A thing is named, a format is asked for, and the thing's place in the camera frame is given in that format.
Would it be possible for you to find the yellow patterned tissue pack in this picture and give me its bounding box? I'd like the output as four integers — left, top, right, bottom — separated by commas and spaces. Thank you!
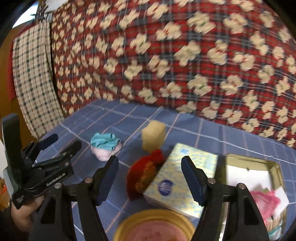
144, 143, 218, 218

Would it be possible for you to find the pink white small towel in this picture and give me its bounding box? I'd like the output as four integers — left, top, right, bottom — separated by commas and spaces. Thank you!
250, 190, 281, 220

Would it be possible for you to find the window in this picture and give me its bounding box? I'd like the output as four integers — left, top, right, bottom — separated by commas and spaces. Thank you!
13, 1, 39, 28

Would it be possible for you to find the red gold fabric pouch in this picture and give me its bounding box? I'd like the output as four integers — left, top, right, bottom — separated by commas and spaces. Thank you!
126, 149, 165, 201

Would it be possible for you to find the green checked cream cloth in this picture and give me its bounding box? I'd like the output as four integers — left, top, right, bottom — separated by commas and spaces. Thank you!
12, 22, 64, 138

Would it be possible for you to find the teal blue small cloth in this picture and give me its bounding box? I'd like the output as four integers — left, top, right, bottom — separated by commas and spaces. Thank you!
90, 133, 121, 151

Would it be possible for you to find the white cloth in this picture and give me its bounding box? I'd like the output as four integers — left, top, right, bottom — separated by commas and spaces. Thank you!
91, 141, 122, 162

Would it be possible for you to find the yellow sponge block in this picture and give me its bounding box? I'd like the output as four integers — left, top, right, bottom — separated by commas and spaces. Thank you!
141, 120, 166, 153

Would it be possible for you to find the person's left hand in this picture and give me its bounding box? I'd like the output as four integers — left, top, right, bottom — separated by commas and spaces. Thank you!
11, 196, 44, 232

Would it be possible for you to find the gold round tin lid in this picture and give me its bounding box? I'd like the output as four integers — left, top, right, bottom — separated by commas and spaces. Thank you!
113, 209, 195, 240

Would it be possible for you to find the blue plaid bed sheet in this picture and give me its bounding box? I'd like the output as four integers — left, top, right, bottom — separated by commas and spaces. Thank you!
37, 100, 295, 240

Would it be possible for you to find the red plaid bear quilt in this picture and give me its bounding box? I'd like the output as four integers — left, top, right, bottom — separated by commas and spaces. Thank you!
52, 1, 295, 148

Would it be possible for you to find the cotton swab plastic pack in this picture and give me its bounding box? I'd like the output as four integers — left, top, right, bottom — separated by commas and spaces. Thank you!
264, 214, 284, 240

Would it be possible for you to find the gold rectangular tin box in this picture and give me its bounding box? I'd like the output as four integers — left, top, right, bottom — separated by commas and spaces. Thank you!
215, 154, 287, 237

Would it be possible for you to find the wooden door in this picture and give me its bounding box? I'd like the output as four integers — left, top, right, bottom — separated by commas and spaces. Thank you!
1, 21, 35, 147

